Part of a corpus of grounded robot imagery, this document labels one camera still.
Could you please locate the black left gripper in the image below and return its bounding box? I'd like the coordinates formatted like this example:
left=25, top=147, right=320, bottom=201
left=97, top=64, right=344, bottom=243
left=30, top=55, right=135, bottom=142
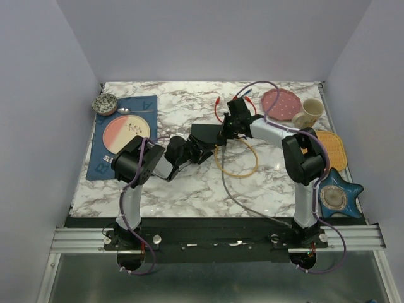
left=176, top=134, right=216, bottom=167

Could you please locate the dark grey network switch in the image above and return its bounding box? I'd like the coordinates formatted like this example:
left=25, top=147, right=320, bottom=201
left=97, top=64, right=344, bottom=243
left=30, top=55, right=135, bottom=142
left=191, top=124, right=225, bottom=145

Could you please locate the yellow ethernet cable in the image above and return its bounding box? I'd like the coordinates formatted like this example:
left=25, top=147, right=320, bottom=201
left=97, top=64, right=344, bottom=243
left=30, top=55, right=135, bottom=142
left=214, top=137, right=259, bottom=177

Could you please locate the red ethernet cable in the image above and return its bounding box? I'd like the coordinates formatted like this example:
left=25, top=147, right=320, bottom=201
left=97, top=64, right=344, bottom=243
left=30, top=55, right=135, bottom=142
left=214, top=95, right=257, bottom=124

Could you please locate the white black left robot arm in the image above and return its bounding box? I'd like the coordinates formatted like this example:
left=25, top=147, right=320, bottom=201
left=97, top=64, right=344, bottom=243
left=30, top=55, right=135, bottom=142
left=106, top=132, right=222, bottom=249

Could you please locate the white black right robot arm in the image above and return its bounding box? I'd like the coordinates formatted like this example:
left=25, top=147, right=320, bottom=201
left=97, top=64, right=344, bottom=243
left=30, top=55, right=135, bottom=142
left=218, top=98, right=329, bottom=247

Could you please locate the pink dotted plate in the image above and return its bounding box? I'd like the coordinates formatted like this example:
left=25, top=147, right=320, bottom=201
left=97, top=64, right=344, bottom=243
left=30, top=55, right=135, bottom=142
left=261, top=88, right=302, bottom=122

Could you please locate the pink and cream plate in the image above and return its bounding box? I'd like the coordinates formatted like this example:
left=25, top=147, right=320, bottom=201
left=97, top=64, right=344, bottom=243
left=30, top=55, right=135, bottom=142
left=102, top=115, right=151, bottom=154

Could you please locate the silver spoon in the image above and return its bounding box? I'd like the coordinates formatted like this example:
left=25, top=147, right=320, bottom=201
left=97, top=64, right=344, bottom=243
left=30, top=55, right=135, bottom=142
left=117, top=108, right=154, bottom=115

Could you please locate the cream ceramic mug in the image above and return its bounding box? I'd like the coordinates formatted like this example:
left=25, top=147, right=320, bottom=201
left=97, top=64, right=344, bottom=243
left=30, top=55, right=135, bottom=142
left=292, top=98, right=324, bottom=129

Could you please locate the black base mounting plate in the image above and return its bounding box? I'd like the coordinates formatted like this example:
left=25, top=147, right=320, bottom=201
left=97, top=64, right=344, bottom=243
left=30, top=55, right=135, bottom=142
left=65, top=217, right=367, bottom=269

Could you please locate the silver fork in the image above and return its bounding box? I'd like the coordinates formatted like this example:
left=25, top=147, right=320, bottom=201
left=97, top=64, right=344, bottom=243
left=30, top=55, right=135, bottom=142
left=103, top=155, right=114, bottom=163

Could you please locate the blue cloth placemat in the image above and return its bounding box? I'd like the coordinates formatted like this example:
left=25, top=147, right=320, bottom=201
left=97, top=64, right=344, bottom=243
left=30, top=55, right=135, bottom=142
left=86, top=95, right=158, bottom=181

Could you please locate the small patterned bowl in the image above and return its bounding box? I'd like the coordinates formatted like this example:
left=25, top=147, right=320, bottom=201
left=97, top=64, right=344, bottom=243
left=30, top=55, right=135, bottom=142
left=92, top=93, right=118, bottom=116

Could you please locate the yellow woven mat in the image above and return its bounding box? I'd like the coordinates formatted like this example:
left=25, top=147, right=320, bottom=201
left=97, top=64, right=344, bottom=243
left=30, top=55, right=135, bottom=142
left=316, top=131, right=347, bottom=172

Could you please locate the blue star shaped dish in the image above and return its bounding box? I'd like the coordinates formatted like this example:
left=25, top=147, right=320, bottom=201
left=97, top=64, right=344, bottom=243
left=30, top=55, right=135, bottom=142
left=318, top=167, right=364, bottom=218

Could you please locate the grey ethernet cable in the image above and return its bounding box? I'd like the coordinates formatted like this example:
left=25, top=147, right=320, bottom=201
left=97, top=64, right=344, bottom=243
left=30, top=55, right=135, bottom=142
left=220, top=146, right=299, bottom=233

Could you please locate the aluminium rail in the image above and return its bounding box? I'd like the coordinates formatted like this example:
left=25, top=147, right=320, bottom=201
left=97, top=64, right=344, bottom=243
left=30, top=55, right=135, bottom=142
left=37, top=225, right=401, bottom=302

